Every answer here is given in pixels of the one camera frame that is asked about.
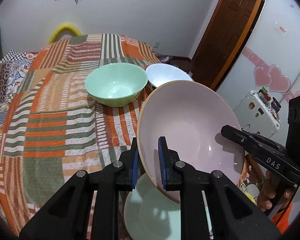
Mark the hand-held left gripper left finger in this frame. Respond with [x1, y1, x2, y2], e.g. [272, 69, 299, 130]
[19, 137, 140, 240]

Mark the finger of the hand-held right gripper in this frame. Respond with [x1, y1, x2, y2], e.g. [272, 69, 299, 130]
[241, 129, 287, 155]
[220, 124, 263, 159]

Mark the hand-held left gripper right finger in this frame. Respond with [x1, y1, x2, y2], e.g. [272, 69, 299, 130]
[158, 136, 282, 240]

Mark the green plate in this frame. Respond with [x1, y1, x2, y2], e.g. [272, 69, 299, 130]
[123, 172, 213, 240]

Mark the pink bowl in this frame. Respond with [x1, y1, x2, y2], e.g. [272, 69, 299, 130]
[137, 80, 245, 204]

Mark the green bowl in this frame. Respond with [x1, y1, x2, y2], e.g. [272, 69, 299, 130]
[84, 63, 148, 107]

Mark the white bowl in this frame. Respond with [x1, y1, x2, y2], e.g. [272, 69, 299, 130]
[145, 63, 193, 88]

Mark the person's right hand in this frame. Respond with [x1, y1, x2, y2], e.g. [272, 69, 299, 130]
[257, 170, 296, 212]

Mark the white suitcase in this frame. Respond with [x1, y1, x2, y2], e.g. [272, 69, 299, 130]
[232, 89, 281, 137]

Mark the cartoon printed bedsheet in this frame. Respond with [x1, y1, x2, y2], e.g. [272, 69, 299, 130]
[241, 177, 260, 205]

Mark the wooden wardrobe with white doors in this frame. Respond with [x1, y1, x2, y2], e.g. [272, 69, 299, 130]
[210, 0, 300, 205]

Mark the brown wooden door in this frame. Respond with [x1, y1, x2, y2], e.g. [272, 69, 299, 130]
[191, 0, 263, 85]

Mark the patterned patchwork quilt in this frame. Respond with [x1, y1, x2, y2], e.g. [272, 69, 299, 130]
[0, 50, 40, 205]

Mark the yellow chair back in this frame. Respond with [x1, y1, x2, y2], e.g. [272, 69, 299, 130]
[47, 23, 82, 44]

